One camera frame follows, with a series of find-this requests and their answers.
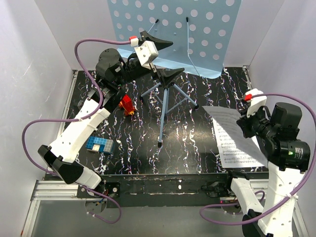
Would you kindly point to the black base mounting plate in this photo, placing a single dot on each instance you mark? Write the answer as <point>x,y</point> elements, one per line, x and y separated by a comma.
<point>168,189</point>

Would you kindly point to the aluminium rail frame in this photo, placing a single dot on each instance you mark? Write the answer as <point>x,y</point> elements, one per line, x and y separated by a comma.
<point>52,189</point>

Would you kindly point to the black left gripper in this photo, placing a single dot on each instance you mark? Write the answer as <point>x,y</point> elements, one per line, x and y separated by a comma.
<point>153,67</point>

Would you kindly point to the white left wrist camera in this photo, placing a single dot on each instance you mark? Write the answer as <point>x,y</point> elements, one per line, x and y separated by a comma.
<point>146,53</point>

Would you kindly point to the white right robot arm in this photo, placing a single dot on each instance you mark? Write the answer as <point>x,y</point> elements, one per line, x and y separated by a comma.
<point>288,160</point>

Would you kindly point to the blue white brick block stack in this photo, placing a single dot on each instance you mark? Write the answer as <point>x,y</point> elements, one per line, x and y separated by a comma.
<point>100,145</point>

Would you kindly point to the white paper sheet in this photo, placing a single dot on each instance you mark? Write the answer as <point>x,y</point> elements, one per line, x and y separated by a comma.
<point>229,128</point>

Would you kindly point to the blue music stand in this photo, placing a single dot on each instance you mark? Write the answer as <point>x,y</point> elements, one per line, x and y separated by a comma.
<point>199,29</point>

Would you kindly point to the red toy brick car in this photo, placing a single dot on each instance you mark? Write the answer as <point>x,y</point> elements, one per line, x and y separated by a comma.
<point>127,105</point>

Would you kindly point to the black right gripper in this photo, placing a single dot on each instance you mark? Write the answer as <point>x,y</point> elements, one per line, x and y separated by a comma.
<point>245,122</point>

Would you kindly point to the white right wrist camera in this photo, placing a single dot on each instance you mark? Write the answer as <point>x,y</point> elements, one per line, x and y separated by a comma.
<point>255,100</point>

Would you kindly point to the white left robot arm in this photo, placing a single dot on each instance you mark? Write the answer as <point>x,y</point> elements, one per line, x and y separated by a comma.
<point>112,72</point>

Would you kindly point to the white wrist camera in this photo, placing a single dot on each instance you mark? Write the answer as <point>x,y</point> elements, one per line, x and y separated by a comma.
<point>146,53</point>
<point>255,100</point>

